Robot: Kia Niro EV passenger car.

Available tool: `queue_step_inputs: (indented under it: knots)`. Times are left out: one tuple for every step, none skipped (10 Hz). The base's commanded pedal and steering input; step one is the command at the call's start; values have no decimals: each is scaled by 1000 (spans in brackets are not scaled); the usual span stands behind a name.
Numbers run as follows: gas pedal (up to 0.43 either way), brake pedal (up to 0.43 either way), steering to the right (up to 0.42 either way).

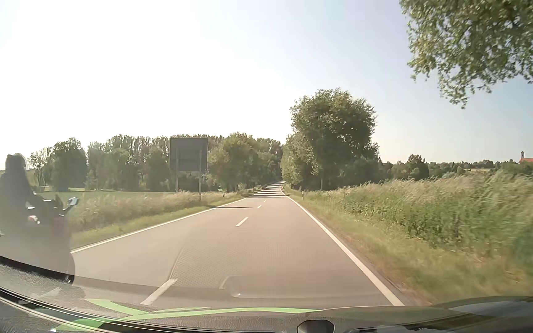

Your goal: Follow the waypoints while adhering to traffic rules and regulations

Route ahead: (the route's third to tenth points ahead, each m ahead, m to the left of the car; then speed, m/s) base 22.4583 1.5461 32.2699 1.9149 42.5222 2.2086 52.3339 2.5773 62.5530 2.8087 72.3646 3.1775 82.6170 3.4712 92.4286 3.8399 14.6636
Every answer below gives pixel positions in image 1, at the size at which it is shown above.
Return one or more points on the overhanging tree branches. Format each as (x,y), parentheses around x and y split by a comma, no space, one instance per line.
(484,41)

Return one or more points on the large road sign seen from behind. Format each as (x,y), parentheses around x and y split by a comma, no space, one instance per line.
(188,155)

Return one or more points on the grey asphalt road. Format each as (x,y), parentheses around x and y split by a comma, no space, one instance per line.
(266,240)

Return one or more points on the building with red roof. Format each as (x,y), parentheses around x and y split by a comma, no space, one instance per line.
(527,158)

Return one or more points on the large green tree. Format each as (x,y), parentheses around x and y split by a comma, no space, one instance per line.
(331,138)

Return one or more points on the distant row of trees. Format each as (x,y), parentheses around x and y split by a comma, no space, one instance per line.
(456,167)

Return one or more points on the road markings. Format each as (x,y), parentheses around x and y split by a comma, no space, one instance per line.
(346,252)

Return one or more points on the person on motorcycle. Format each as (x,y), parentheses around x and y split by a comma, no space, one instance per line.
(14,194)

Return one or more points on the grass verge with tall grass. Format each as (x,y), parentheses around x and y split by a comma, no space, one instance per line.
(456,222)
(123,210)

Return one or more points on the car's own bonnet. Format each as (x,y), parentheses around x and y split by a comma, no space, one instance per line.
(387,319)

